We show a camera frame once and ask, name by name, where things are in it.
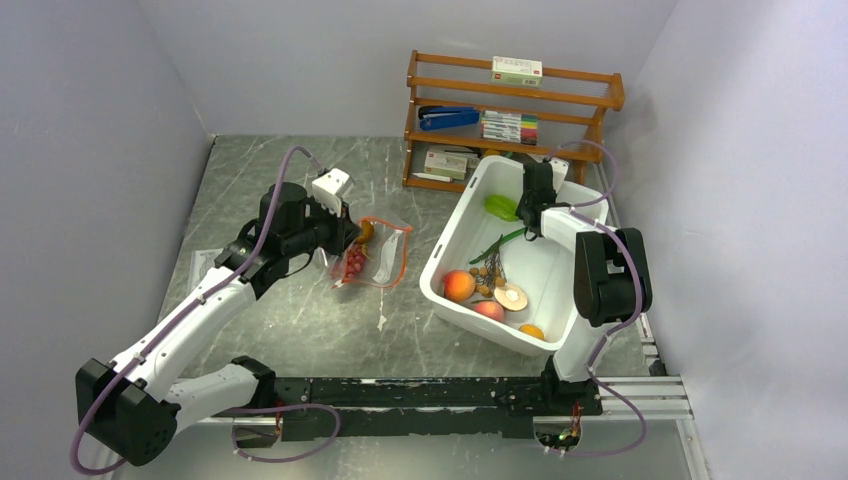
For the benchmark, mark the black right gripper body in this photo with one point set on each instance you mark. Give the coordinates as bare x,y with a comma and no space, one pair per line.
522,203

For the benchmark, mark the small orange fruit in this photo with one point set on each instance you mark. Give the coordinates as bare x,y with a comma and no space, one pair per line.
533,331

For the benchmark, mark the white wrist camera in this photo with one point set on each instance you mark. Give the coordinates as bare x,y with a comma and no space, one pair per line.
560,170
330,188

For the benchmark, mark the brown longan twig bunch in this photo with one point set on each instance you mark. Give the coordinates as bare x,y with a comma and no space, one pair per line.
488,273

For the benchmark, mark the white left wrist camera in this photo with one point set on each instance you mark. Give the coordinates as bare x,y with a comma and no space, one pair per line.
330,188

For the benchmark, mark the paper sheet on table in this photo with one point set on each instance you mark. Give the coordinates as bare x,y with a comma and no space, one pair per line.
201,261

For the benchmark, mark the blue stapler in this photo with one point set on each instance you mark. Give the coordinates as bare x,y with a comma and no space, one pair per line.
444,117

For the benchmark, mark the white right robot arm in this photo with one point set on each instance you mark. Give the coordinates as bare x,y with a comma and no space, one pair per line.
610,286

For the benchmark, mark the white green box on shelf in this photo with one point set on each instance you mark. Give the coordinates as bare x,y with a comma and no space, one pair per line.
516,72

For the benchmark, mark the green starfruit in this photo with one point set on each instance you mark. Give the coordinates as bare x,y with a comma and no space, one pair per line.
501,207

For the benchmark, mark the wooden shelf rack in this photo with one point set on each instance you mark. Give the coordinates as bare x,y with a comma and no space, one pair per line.
569,107

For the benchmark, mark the aluminium rail frame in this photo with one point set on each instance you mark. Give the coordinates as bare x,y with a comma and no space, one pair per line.
632,368

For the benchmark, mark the large orange peach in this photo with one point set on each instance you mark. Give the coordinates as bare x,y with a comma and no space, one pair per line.
458,285

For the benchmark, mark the white plastic bin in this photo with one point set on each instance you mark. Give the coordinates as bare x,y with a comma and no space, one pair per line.
540,268

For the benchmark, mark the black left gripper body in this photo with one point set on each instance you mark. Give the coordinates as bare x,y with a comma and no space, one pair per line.
321,228

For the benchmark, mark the half cut mushroom slice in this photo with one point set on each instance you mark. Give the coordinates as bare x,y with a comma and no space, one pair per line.
511,297

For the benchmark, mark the clear zip top bag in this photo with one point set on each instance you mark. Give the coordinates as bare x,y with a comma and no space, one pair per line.
388,256

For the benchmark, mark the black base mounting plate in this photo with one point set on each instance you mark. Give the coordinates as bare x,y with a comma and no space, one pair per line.
312,408

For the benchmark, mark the green bean pod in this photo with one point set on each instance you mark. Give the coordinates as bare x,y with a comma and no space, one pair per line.
495,246

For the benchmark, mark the small red peach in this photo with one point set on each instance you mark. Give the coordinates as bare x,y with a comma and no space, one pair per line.
492,310

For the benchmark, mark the coloured marker pen pack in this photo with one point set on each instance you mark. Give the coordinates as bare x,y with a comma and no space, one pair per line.
510,127

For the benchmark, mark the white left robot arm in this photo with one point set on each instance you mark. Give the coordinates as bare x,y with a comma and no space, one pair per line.
134,404

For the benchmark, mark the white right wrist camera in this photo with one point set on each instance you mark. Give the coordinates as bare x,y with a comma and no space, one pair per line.
560,170

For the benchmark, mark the white red box lower shelf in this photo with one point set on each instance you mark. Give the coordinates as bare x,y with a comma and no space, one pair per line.
454,163

